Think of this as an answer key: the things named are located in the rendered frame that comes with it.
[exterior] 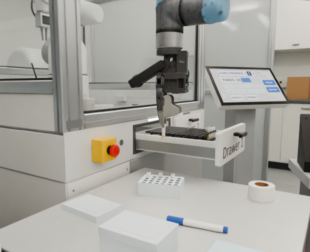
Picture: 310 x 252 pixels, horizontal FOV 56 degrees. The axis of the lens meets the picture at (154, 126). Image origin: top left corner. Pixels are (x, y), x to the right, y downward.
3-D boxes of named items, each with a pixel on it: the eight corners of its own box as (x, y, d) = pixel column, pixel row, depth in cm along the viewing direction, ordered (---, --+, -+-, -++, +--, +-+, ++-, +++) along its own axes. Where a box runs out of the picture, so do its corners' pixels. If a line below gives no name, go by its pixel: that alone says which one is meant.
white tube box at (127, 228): (178, 248, 57) (179, 223, 56) (156, 273, 49) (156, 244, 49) (125, 232, 63) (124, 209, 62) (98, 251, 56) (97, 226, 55)
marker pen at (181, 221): (228, 232, 63) (228, 225, 63) (227, 235, 62) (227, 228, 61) (168, 220, 69) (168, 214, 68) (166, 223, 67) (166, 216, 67)
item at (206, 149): (238, 146, 116) (239, 131, 115) (216, 160, 94) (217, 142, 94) (153, 137, 137) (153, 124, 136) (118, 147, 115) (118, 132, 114)
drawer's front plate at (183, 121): (200, 132, 160) (201, 112, 158) (176, 141, 135) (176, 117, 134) (197, 132, 161) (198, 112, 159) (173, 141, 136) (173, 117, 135)
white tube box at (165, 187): (184, 188, 90) (184, 176, 89) (180, 198, 82) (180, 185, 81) (145, 185, 93) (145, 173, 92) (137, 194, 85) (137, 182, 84)
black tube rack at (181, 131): (216, 145, 117) (216, 129, 116) (198, 154, 102) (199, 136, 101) (167, 140, 128) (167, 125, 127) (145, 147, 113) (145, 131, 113)
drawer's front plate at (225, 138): (244, 150, 117) (245, 123, 115) (220, 167, 92) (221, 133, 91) (240, 149, 118) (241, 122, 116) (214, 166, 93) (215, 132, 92)
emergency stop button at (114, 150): (121, 156, 92) (120, 143, 91) (112, 158, 88) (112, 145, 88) (113, 154, 93) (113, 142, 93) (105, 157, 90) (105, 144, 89)
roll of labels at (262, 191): (244, 198, 82) (244, 185, 81) (253, 191, 87) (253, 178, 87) (269, 205, 77) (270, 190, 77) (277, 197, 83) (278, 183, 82)
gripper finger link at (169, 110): (178, 129, 79) (179, 94, 78) (156, 128, 80) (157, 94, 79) (180, 128, 82) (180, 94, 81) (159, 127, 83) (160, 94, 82)
